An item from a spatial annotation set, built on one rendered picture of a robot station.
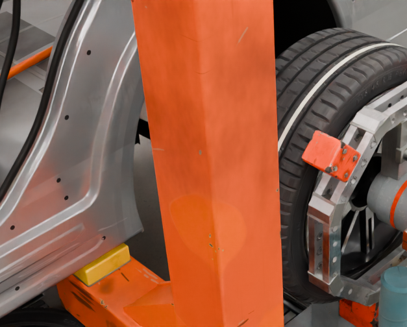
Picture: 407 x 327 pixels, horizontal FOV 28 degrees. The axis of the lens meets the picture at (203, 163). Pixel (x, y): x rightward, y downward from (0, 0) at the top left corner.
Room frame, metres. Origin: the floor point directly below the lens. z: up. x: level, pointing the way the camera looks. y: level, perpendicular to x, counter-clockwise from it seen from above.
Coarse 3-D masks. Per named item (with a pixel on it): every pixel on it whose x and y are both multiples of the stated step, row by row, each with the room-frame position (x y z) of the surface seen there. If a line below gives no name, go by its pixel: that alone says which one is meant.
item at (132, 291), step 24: (72, 288) 1.52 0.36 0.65; (96, 288) 1.48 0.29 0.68; (120, 288) 1.47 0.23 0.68; (144, 288) 1.46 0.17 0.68; (168, 288) 1.39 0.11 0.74; (72, 312) 1.55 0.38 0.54; (96, 312) 1.45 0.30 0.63; (120, 312) 1.39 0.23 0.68; (144, 312) 1.32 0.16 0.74; (168, 312) 1.25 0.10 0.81
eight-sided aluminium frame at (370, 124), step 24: (384, 96) 1.52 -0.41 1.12; (360, 120) 1.45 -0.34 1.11; (384, 120) 1.43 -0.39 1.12; (360, 144) 1.41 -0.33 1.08; (360, 168) 1.39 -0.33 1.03; (336, 192) 1.36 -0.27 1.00; (312, 216) 1.36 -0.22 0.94; (336, 216) 1.33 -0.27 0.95; (312, 240) 1.36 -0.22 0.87; (336, 240) 1.34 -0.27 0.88; (312, 264) 1.36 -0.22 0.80; (336, 264) 1.34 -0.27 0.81; (384, 264) 1.53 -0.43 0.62; (336, 288) 1.34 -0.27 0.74; (360, 288) 1.40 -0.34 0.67
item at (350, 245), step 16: (320, 176) 1.43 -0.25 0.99; (368, 176) 1.64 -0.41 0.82; (352, 192) 1.60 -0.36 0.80; (352, 208) 1.54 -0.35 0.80; (368, 208) 1.58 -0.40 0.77; (304, 224) 1.40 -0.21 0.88; (352, 224) 1.54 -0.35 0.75; (368, 224) 1.58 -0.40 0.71; (384, 224) 1.66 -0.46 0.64; (304, 240) 1.40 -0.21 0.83; (352, 240) 1.64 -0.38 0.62; (368, 240) 1.58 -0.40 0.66; (384, 240) 1.61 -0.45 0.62; (352, 256) 1.57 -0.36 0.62; (368, 256) 1.57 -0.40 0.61; (352, 272) 1.51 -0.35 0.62
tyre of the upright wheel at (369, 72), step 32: (320, 32) 1.74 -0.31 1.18; (352, 32) 1.78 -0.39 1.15; (288, 64) 1.64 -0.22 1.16; (320, 64) 1.60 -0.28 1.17; (352, 64) 1.58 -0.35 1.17; (384, 64) 1.57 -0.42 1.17; (288, 96) 1.54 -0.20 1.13; (320, 96) 1.51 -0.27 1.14; (352, 96) 1.50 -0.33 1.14; (320, 128) 1.44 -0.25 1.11; (288, 160) 1.42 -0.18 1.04; (288, 192) 1.38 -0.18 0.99; (288, 224) 1.36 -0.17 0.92; (288, 256) 1.36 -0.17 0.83; (384, 256) 1.59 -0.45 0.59; (288, 288) 1.38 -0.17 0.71; (320, 288) 1.43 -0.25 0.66
